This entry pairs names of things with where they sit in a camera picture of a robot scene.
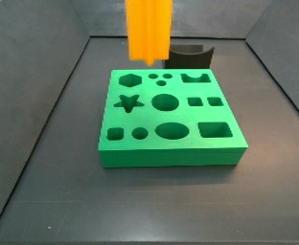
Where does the black curved holder block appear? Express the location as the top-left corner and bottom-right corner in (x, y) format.
(164, 44), (215, 69)

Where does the green shape sorter block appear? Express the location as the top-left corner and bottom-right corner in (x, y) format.
(99, 69), (249, 167)

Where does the orange star-shaped peg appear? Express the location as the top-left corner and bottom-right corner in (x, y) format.
(126, 0), (172, 66)

